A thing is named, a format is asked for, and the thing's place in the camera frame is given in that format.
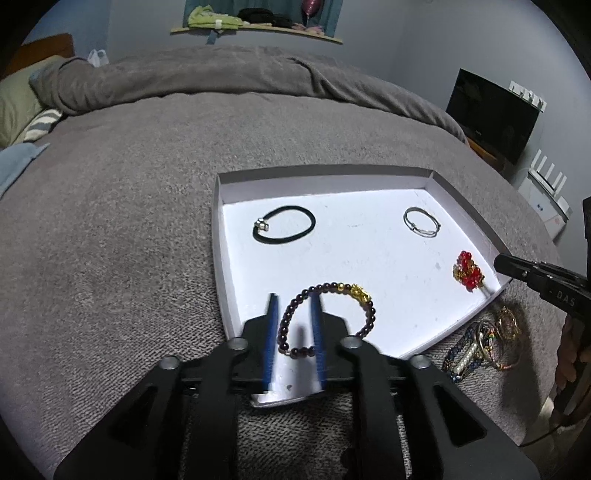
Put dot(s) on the grey cardboard box lid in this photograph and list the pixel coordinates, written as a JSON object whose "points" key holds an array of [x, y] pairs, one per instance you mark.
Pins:
{"points": [[369, 258]]}

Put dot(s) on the white wall hooks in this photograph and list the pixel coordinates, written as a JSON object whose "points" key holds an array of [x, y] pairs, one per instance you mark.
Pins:
{"points": [[528, 96]]}

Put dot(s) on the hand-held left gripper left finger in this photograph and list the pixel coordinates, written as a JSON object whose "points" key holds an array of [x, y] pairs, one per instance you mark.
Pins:
{"points": [[270, 341]]}

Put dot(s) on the wooden headboard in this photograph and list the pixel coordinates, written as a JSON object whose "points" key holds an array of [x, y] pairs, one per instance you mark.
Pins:
{"points": [[44, 48]]}

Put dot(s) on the grey folded duvet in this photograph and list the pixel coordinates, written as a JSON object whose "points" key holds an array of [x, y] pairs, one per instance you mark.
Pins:
{"points": [[207, 74]]}

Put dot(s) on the black television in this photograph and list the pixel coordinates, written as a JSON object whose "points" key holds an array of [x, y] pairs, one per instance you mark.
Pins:
{"points": [[494, 115]]}

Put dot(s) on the black cloth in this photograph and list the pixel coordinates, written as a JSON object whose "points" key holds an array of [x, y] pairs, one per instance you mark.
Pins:
{"points": [[263, 17]]}

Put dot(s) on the pink cloth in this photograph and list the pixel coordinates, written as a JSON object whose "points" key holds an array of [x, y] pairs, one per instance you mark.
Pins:
{"points": [[311, 29]]}

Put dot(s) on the white plastic bag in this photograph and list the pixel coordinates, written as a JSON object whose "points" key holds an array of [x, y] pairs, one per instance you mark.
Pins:
{"points": [[98, 57]]}

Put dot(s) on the striped pillow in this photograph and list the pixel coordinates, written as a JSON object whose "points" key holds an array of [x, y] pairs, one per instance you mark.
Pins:
{"points": [[41, 125]]}

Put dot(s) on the person's right hand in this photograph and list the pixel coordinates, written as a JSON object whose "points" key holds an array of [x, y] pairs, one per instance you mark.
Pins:
{"points": [[570, 355]]}

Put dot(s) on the white clip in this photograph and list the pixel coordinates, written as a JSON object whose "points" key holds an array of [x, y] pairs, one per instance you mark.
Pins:
{"points": [[217, 25]]}

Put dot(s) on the white router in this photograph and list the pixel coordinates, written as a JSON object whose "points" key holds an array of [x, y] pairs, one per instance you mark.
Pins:
{"points": [[551, 191]]}

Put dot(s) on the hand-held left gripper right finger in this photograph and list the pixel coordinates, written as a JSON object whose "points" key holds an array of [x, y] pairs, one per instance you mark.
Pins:
{"points": [[318, 341]]}

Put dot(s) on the pearl hair clip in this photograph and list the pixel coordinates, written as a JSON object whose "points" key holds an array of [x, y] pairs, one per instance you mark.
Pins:
{"points": [[465, 360]]}

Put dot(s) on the wooden television stand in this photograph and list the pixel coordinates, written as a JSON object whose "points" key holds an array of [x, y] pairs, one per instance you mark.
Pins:
{"points": [[485, 154]]}

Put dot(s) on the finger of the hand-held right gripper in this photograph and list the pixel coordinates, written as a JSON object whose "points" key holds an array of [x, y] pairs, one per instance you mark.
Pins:
{"points": [[515, 269]]}

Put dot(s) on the light blue towel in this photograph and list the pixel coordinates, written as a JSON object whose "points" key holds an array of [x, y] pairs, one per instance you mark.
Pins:
{"points": [[16, 161]]}

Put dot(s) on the green pillow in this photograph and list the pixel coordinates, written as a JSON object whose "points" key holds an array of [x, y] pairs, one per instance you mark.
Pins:
{"points": [[18, 106]]}

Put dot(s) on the green cloth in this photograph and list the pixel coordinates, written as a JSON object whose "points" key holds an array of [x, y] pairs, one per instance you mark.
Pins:
{"points": [[203, 17]]}

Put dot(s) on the pink wine glass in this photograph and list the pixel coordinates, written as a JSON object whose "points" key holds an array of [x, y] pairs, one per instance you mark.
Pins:
{"points": [[310, 7]]}

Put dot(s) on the teal curtain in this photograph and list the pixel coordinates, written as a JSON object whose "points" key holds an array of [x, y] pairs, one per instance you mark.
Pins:
{"points": [[330, 16]]}

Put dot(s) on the white cabinet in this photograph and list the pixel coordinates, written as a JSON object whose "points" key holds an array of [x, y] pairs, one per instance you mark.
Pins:
{"points": [[547, 221]]}

